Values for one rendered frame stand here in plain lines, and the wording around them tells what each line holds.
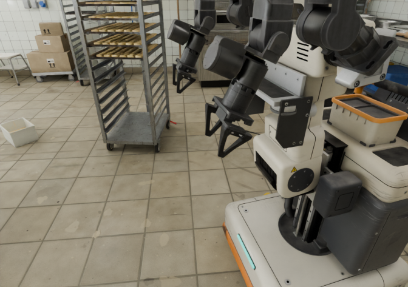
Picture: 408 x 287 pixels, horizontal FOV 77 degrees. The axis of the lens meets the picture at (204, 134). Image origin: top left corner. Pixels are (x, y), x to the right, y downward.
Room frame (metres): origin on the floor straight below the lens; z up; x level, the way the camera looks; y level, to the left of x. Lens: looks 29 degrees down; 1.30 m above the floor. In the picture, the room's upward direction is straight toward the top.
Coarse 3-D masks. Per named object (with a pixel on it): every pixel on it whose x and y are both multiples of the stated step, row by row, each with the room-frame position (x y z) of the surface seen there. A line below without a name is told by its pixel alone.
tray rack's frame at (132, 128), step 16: (160, 0) 2.53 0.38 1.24; (160, 16) 2.53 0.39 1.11; (144, 80) 2.57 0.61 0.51; (128, 112) 2.56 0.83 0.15; (144, 112) 2.56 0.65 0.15; (160, 112) 2.56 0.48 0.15; (128, 128) 2.19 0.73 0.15; (144, 128) 2.19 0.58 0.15; (160, 128) 2.19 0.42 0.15; (112, 144) 2.04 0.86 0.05; (144, 144) 1.93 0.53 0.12
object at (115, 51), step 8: (112, 48) 2.29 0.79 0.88; (120, 48) 2.29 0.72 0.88; (128, 48) 2.29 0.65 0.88; (136, 48) 2.29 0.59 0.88; (152, 48) 2.33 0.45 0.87; (96, 56) 2.04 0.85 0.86; (104, 56) 2.00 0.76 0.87; (112, 56) 1.99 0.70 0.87; (120, 56) 1.99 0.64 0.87; (128, 56) 1.98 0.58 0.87; (136, 56) 1.98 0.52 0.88
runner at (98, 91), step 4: (120, 72) 2.50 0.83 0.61; (124, 72) 2.58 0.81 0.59; (116, 76) 2.38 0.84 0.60; (120, 76) 2.43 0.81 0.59; (112, 80) 2.29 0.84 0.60; (116, 80) 2.31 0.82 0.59; (104, 84) 2.12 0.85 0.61; (108, 84) 2.18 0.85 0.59; (100, 88) 2.04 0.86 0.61; (104, 88) 2.09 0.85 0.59; (96, 92) 1.96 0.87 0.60; (100, 92) 1.98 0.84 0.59
